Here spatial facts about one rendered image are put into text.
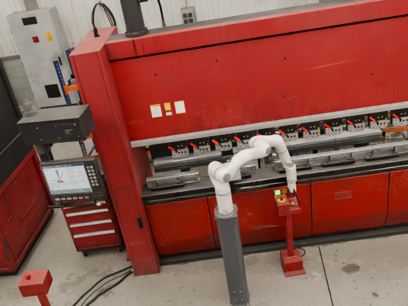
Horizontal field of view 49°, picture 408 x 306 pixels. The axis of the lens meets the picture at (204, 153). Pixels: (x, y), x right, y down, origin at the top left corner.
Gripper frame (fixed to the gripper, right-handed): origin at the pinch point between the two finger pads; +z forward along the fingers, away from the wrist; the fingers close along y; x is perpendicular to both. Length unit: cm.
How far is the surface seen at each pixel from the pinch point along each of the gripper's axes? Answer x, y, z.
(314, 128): 34, -36, -37
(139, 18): -95, -74, -154
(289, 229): -6.8, 4.5, 39.0
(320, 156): 37, -33, -6
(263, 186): -20.7, -25.3, 7.1
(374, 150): 87, -28, -3
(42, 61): -305, -488, 13
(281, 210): -12.8, 6.1, 11.6
